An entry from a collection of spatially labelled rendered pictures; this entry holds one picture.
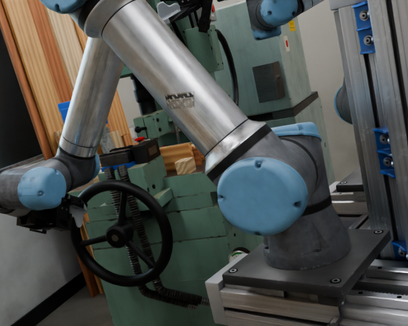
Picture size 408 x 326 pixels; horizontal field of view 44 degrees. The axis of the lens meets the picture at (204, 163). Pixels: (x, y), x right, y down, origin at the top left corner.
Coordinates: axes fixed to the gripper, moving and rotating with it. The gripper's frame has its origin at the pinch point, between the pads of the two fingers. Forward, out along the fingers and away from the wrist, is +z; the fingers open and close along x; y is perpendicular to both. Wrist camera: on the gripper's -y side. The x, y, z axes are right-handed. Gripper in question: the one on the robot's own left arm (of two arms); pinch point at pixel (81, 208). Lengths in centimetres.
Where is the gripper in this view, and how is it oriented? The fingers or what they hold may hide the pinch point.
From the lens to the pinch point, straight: 125.8
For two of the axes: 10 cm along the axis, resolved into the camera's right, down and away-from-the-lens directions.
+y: 0.5, 9.5, -3.1
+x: 9.2, -1.6, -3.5
